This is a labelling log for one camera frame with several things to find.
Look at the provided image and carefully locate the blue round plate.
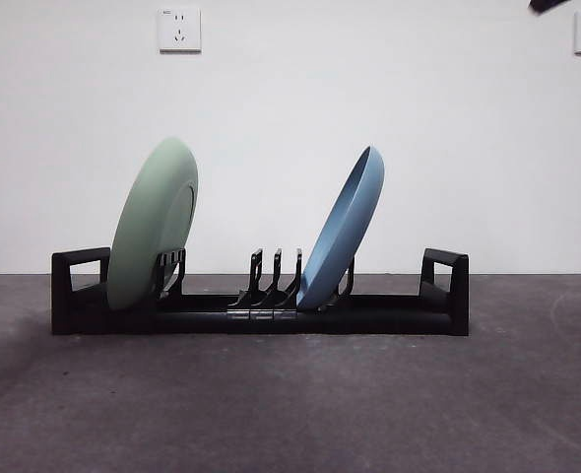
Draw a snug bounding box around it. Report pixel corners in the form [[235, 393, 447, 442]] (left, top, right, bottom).
[[295, 145, 386, 311]]

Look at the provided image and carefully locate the green round plate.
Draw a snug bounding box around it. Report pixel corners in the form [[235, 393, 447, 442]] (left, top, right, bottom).
[[106, 136, 198, 311]]

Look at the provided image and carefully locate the black plastic plate rack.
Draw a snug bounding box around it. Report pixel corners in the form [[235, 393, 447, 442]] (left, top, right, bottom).
[[51, 245, 471, 338]]

